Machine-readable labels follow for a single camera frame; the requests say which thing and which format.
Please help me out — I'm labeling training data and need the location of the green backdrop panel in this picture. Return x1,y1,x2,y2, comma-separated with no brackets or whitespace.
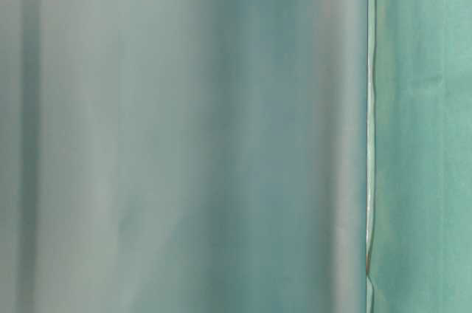
369,0,471,312

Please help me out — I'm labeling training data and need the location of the green table cloth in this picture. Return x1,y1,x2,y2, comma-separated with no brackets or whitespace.
1,0,367,312

